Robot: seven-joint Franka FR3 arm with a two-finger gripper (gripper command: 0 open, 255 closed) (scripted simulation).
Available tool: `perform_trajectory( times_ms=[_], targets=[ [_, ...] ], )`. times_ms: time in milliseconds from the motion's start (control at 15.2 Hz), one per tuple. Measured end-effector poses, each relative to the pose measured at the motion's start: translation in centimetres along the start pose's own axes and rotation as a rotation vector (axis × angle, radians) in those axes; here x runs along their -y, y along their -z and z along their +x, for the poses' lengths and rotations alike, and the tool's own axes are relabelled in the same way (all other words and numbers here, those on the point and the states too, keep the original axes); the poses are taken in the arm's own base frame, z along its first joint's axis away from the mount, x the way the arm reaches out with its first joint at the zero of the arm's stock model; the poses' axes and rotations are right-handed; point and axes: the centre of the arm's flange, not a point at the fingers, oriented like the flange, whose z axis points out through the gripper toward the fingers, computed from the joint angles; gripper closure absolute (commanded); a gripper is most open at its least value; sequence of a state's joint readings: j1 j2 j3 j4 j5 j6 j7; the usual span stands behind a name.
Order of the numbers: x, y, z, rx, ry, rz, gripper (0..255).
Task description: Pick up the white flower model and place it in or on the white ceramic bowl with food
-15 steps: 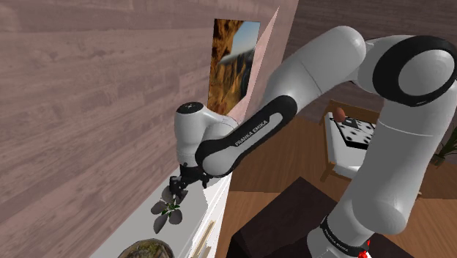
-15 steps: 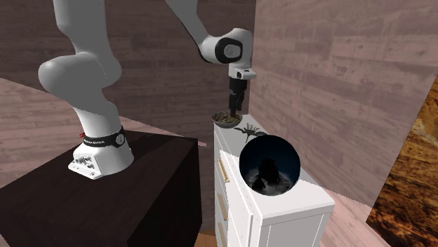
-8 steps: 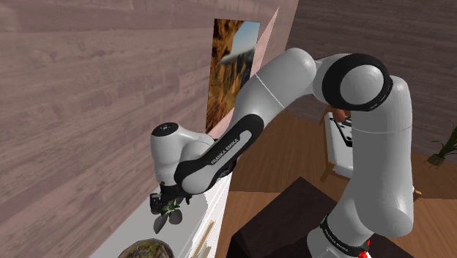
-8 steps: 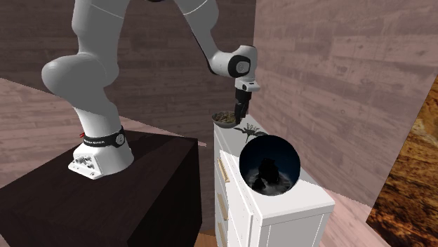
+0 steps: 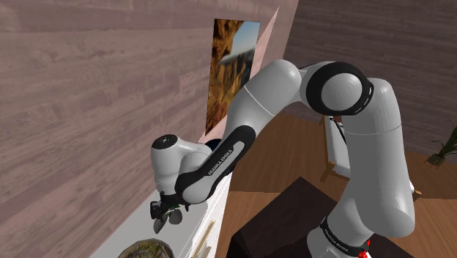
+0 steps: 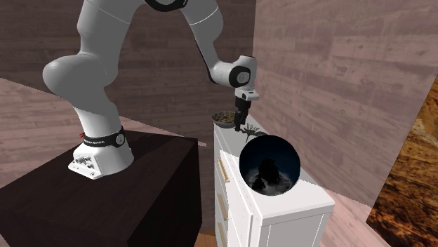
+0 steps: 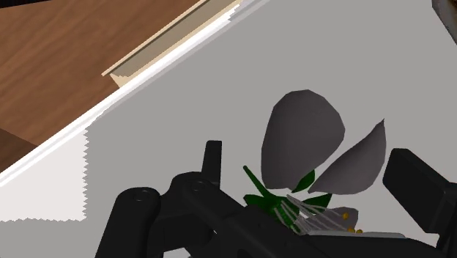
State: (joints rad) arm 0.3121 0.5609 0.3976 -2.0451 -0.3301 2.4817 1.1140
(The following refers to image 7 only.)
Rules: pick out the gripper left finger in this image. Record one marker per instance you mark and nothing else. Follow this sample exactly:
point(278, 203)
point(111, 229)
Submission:
point(185, 200)

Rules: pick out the grey flower with green stem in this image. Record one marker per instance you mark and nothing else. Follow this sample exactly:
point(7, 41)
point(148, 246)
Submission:
point(303, 143)

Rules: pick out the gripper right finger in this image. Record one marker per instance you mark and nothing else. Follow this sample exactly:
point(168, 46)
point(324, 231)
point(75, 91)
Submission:
point(417, 185)

